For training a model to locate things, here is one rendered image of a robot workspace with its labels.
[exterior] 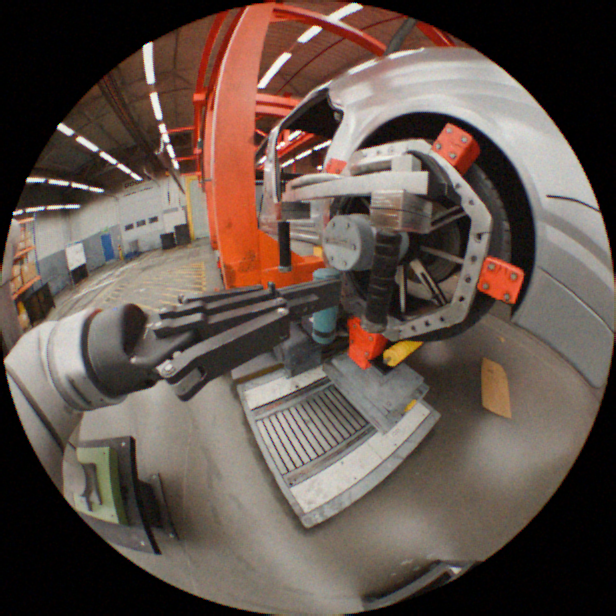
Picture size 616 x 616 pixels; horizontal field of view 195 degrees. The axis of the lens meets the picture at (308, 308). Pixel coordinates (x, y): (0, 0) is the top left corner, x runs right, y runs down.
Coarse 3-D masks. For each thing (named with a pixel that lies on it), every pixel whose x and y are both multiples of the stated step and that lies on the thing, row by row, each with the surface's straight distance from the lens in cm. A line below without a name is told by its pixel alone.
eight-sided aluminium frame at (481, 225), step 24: (408, 144) 52; (480, 216) 42; (480, 240) 42; (480, 264) 42; (456, 288) 44; (360, 312) 62; (432, 312) 52; (456, 312) 44; (384, 336) 57; (408, 336) 52
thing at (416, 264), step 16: (352, 208) 74; (368, 208) 80; (432, 224) 57; (448, 224) 55; (416, 240) 62; (416, 256) 58; (448, 256) 54; (352, 272) 73; (368, 272) 79; (400, 272) 61; (416, 272) 58; (400, 288) 62; (432, 288) 59; (400, 304) 72; (416, 304) 74; (432, 304) 73
